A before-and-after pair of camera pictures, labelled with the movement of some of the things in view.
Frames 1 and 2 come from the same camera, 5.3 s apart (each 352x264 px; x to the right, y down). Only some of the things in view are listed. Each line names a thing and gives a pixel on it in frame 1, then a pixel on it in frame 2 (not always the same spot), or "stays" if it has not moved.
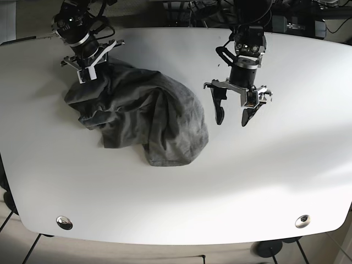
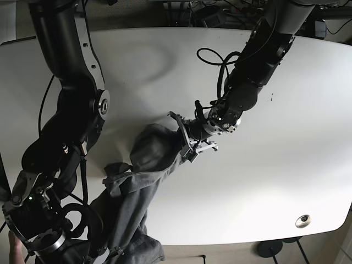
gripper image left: x=99 y=56 -> x=106 y=253
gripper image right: x=253 y=96 -> x=192 y=147
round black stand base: x=267 y=249 stays
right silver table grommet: x=302 y=221 stays
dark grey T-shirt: x=132 y=106 -> x=116 y=220
